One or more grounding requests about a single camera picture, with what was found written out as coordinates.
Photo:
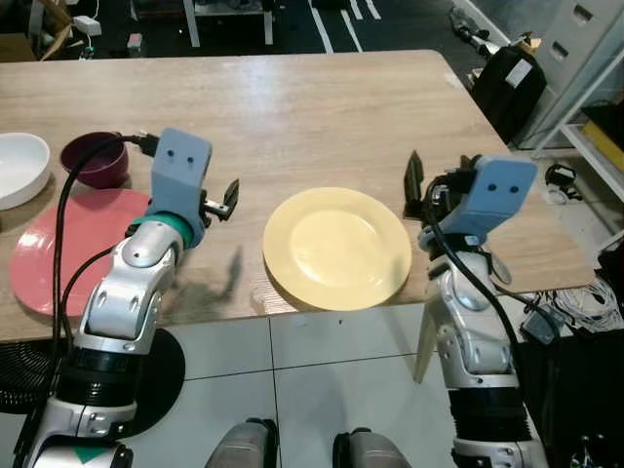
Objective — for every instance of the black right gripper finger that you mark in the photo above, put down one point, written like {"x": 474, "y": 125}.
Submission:
{"x": 414, "y": 185}

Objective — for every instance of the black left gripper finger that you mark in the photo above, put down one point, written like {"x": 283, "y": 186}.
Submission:
{"x": 225, "y": 212}
{"x": 232, "y": 192}

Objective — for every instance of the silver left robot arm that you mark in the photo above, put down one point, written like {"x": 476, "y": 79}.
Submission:
{"x": 127, "y": 292}

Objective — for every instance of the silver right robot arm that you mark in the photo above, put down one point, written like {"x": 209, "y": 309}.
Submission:
{"x": 468, "y": 331}

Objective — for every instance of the yellow round plate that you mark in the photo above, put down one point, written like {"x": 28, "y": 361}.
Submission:
{"x": 336, "y": 249}

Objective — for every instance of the small black floor item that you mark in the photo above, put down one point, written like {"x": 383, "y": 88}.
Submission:
{"x": 561, "y": 177}

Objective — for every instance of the black bag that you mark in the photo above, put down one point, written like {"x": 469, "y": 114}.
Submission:
{"x": 507, "y": 93}

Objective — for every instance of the maroon bowl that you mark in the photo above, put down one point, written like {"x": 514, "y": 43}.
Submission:
{"x": 93, "y": 161}

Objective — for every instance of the white shelf rack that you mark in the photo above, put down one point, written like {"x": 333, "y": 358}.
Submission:
{"x": 575, "y": 138}

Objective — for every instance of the pink round plate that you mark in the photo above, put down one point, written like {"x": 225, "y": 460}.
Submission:
{"x": 68, "y": 244}

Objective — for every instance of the pale wooden table leg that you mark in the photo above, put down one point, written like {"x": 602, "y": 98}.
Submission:
{"x": 427, "y": 351}

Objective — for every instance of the grey power adapter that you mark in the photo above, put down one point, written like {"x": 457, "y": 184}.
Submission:
{"x": 541, "y": 327}

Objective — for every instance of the silver black floor device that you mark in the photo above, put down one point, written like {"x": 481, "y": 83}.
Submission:
{"x": 468, "y": 29}

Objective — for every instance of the yellow flat item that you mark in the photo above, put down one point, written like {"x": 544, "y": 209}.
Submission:
{"x": 606, "y": 146}

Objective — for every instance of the black round fan base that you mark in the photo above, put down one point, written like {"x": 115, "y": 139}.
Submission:
{"x": 161, "y": 380}

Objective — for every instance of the black box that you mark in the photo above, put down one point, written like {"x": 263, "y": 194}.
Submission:
{"x": 609, "y": 115}

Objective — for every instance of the white bowl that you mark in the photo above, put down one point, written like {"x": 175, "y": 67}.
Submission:
{"x": 19, "y": 166}

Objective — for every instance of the white cabinet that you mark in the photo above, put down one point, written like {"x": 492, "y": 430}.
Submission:
{"x": 575, "y": 49}

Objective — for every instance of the small white box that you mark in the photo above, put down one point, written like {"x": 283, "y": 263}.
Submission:
{"x": 88, "y": 24}

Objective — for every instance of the wooden chair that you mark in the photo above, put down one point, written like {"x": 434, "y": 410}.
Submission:
{"x": 54, "y": 39}

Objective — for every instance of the robot left leg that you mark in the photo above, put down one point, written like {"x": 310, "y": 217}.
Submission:
{"x": 239, "y": 448}

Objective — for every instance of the robot leg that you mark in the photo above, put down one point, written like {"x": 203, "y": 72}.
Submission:
{"x": 239, "y": 448}
{"x": 370, "y": 450}

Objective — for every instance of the large black case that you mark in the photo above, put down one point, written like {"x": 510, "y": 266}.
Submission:
{"x": 575, "y": 400}

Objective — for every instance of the cardboard box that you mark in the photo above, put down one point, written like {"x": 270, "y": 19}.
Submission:
{"x": 15, "y": 49}

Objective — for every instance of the black fan grille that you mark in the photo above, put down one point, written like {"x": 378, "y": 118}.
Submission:
{"x": 24, "y": 375}

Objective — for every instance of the robot right leg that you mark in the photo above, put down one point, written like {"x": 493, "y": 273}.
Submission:
{"x": 370, "y": 450}

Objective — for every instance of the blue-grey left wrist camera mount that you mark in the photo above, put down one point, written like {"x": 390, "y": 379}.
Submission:
{"x": 180, "y": 166}

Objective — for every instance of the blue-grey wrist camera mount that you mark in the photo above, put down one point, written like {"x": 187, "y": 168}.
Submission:
{"x": 497, "y": 195}
{"x": 180, "y": 166}

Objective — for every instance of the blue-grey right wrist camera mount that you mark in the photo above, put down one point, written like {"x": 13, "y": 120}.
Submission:
{"x": 497, "y": 195}

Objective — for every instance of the white metal table frame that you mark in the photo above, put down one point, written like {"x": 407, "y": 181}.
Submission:
{"x": 190, "y": 24}

